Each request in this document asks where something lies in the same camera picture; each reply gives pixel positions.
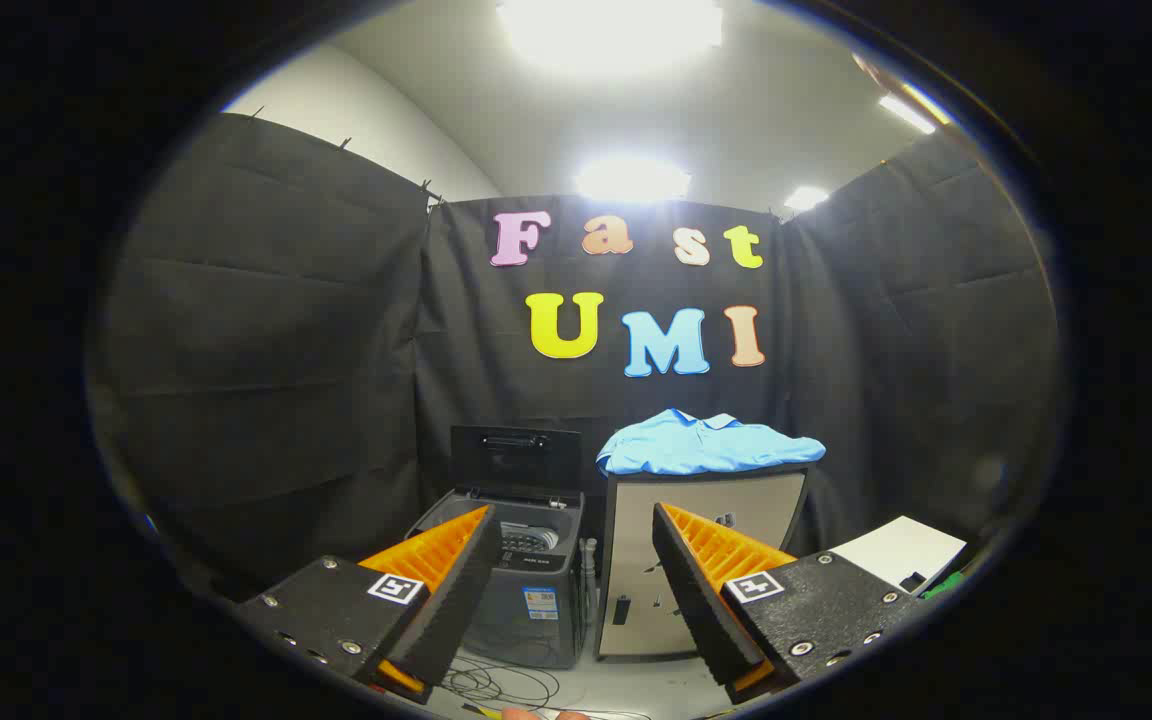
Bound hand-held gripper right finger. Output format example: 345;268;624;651
652;502;927;705

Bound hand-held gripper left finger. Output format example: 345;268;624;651
236;504;503;705

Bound dark grey washing machine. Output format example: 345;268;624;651
406;488;587;669

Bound light blue polo shirt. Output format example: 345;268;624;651
596;408;827;477

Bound beige cabinet with dark top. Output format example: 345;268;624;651
596;465;817;661

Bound black backdrop cloth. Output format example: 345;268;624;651
86;112;1062;601

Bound round ceiling light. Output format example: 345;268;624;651
576;155;692;204

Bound long ceiling light strip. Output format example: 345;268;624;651
876;95;937;136

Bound large ceiling light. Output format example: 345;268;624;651
496;0;724;76

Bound black floor cables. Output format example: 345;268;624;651
441;655;562;711

